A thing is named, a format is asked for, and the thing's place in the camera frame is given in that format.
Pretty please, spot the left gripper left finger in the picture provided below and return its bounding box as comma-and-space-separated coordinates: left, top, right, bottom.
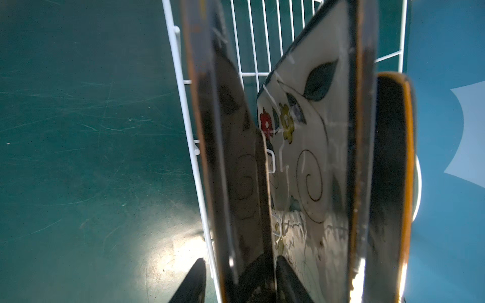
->
169, 258, 207, 303

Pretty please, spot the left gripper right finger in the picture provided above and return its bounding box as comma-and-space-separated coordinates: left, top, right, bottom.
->
275, 256, 313, 303

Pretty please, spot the floral square plate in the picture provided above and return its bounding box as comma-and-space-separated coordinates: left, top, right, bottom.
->
257, 1, 378, 302
181, 1, 276, 302

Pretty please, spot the white wire dish rack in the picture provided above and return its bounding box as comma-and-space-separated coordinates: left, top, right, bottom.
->
162, 0, 409, 303

